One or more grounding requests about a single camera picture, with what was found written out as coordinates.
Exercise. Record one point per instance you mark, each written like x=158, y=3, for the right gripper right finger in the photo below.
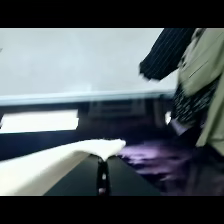
x=126, y=180

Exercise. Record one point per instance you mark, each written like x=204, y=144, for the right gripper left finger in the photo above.
x=80, y=180

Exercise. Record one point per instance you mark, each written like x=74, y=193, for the cream T-shirt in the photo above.
x=50, y=163

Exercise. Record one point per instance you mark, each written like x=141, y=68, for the black dotted garment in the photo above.
x=193, y=103

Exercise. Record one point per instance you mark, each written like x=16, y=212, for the black pinstriped garment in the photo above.
x=166, y=53

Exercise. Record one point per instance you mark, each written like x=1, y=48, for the olive green garment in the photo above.
x=206, y=60

